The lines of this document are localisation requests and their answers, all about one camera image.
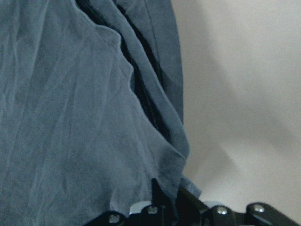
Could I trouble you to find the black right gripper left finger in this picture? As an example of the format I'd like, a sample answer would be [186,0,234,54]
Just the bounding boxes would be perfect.
[129,178,174,226]

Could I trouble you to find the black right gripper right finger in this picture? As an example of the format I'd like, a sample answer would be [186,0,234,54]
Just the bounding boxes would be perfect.
[176,186,235,226]

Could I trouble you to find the black printed t-shirt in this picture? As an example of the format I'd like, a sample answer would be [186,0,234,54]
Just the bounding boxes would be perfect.
[0,0,200,226]

